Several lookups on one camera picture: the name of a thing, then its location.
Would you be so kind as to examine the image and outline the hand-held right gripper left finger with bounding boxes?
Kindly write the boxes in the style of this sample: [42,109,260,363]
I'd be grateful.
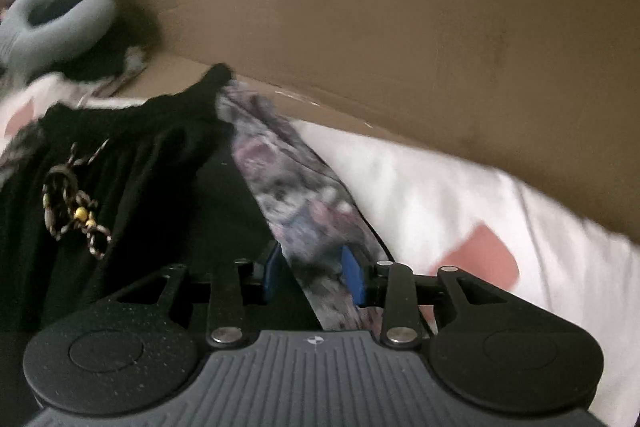
[116,241,282,348]

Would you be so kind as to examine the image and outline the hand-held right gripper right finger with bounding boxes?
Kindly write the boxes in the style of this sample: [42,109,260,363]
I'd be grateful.
[340,246,515,348]

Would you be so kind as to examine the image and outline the black patterned shorts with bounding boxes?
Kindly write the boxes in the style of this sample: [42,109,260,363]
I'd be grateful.
[0,63,401,348]

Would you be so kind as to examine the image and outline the bear printed white bed sheet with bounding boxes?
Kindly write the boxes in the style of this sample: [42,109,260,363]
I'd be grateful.
[0,74,640,427]

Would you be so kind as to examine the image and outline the black cloth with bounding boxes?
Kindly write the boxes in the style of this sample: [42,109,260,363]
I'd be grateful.
[65,22,161,82]

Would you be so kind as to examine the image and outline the flattened cardboard sheet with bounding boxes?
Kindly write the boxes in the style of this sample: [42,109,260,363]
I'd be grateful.
[95,0,640,243]

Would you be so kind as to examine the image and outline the grey neck pillow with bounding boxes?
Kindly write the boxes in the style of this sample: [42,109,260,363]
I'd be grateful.
[0,0,118,75]

